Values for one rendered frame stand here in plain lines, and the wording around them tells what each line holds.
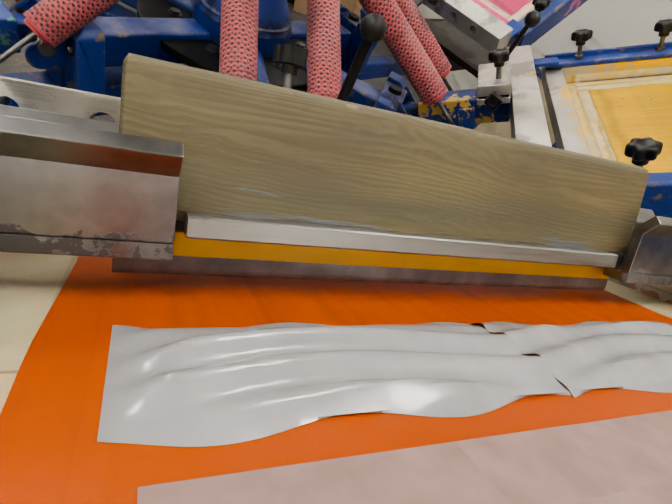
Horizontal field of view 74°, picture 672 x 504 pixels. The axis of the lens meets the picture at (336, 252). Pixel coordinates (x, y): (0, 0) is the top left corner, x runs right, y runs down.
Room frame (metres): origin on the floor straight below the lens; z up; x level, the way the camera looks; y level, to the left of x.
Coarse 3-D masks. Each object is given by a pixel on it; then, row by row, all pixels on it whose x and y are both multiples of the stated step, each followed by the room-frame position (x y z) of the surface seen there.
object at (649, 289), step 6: (618, 282) 0.39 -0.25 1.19; (636, 288) 0.38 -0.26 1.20; (642, 288) 0.37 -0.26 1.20; (648, 288) 0.37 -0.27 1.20; (654, 288) 0.37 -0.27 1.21; (660, 288) 0.37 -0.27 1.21; (666, 288) 0.36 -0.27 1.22; (648, 294) 0.37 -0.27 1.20; (654, 294) 0.37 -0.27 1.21; (660, 294) 0.36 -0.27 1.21; (666, 294) 0.36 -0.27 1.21; (666, 300) 0.36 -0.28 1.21
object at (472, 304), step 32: (416, 288) 0.22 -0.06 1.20; (448, 288) 0.24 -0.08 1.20; (480, 288) 0.26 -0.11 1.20; (512, 288) 0.28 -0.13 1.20; (544, 288) 0.30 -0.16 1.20; (480, 320) 0.20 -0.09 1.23; (512, 320) 0.21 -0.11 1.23; (544, 320) 0.23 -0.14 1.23; (576, 320) 0.24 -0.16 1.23; (608, 320) 0.26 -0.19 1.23; (640, 320) 0.28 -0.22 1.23; (608, 416) 0.13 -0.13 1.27; (640, 416) 0.14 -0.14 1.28
